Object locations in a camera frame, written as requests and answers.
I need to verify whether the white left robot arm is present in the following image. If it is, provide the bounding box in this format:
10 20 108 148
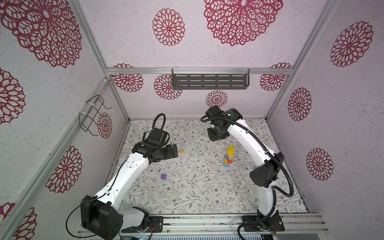
79 128 178 240

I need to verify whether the black wire wall basket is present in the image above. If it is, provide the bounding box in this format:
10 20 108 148
78 95 113 139

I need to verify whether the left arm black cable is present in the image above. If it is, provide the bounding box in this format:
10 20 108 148
141 113 171 145

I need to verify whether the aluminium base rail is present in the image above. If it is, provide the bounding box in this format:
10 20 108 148
119 213 329 236

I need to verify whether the yellow-green wood cube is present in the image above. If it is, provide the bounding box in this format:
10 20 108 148
227 145 235 151

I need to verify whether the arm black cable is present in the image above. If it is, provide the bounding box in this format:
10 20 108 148
200 115 295 240
141 113 171 145

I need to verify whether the dark grey wall shelf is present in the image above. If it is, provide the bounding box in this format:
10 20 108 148
171 69 250 90

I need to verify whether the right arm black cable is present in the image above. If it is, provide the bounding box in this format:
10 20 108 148
200 115 295 240

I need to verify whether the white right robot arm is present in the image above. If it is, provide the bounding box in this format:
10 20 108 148
201 106 284 218

